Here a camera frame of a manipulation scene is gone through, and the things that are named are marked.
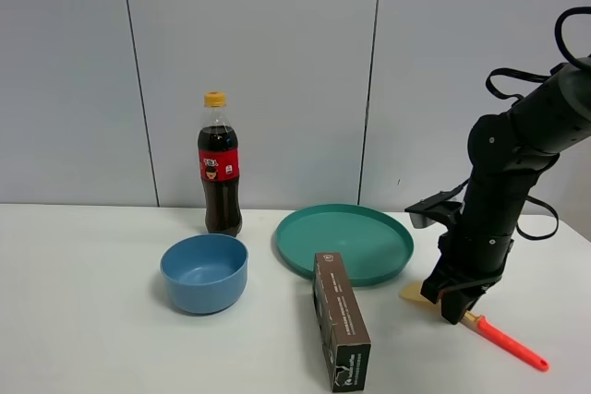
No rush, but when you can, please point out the teal round plate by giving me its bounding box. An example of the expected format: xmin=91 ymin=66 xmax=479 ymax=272
xmin=274 ymin=204 xmax=414 ymax=287

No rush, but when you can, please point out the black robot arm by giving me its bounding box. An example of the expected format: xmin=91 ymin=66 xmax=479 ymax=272
xmin=421 ymin=58 xmax=590 ymax=324

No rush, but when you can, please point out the cola bottle yellow cap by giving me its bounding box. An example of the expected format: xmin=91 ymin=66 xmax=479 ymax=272
xmin=197 ymin=91 xmax=242 ymax=236

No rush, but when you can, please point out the dark brown coffee box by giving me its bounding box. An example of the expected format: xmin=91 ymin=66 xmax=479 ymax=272
xmin=312 ymin=252 xmax=371 ymax=393

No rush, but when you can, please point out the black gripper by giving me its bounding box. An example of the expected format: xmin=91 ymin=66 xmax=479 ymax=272
xmin=420 ymin=227 xmax=513 ymax=324

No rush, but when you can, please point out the wooden spatula red handle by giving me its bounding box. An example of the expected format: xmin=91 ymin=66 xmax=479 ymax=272
xmin=399 ymin=281 xmax=549 ymax=372

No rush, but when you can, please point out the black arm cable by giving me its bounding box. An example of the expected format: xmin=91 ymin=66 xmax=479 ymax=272
xmin=485 ymin=6 xmax=591 ymax=243

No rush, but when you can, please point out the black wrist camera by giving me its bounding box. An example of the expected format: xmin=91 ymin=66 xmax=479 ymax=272
xmin=404 ymin=191 xmax=463 ymax=229

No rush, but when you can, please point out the blue plastic bowl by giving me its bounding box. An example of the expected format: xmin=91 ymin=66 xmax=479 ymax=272
xmin=160 ymin=233 xmax=248 ymax=316

